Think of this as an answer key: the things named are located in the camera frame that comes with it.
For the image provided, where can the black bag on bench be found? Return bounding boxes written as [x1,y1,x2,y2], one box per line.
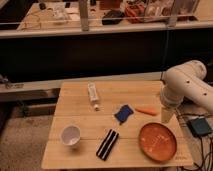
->
[102,10,124,25]

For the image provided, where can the white tube with cap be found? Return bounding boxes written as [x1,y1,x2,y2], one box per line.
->
[87,83,99,111]

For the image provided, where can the wooden table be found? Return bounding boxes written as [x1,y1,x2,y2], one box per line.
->
[42,81,193,169]

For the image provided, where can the black white striped case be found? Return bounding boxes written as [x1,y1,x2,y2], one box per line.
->
[96,129,119,161]

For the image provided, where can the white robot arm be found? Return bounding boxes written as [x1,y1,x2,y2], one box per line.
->
[160,60,213,123]

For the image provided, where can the metal frame post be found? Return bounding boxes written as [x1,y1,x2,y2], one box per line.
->
[78,0,89,31]

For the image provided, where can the orange carrot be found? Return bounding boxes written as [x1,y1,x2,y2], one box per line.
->
[135,107,158,116]

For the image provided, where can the white paper cup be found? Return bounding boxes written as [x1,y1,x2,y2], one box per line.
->
[60,125,81,149]

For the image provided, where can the orange tool on bench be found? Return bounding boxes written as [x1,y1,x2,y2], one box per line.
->
[125,4,145,23]

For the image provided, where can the blue black power box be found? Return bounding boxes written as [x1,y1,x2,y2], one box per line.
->
[187,118,213,137]

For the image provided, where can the blue sponge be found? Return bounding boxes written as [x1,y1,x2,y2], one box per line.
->
[115,105,133,124]

